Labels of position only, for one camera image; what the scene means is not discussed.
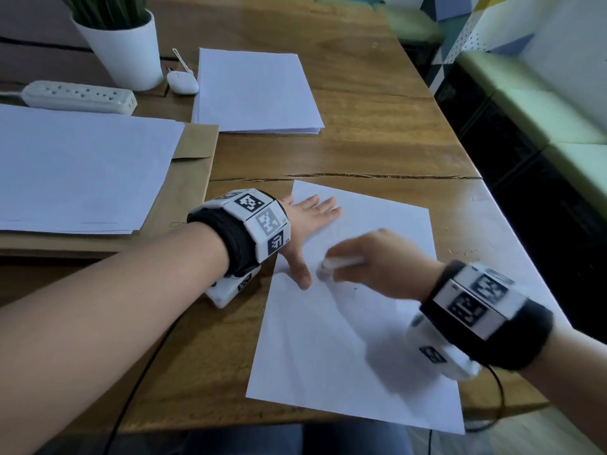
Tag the left wrist tracker band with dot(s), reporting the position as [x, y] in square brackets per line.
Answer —
[251, 227]

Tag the person's left middle finger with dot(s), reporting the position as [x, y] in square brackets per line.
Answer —
[324, 204]

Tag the brown paper envelope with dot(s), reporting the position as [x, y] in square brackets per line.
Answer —
[189, 184]

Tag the small stack of white paper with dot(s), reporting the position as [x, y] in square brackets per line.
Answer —
[253, 89]

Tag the white power strip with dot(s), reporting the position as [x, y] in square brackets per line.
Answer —
[78, 96]

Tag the person's left thumb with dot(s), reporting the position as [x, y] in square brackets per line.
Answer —
[299, 270]

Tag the right wrist tracker band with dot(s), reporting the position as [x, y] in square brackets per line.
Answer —
[479, 312]

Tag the person's left little finger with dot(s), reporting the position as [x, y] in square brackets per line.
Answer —
[287, 199]

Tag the wrist tracker band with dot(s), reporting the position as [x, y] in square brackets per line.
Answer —
[251, 227]
[479, 312]

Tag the person's right fingers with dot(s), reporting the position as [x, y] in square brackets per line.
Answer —
[348, 273]

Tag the person's right forearm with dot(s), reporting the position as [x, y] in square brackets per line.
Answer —
[574, 379]

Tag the large stack of white paper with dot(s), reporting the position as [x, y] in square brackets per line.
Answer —
[80, 170]

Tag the single white paper sheet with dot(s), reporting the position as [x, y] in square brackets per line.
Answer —
[327, 345]

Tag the person's blue jeans legs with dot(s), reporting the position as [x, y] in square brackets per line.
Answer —
[303, 440]

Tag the white pen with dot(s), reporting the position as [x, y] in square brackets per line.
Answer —
[342, 263]

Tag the person's left hand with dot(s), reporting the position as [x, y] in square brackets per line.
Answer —
[296, 227]

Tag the person's left forearm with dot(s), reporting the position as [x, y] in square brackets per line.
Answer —
[95, 326]

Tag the light green bench cushion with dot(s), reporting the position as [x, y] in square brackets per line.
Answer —
[531, 94]
[412, 23]
[581, 170]

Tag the white plant pot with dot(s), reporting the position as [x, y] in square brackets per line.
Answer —
[125, 54]

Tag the black bench base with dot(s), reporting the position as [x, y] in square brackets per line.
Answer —
[512, 184]

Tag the person's right hand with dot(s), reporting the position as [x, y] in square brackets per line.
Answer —
[389, 262]

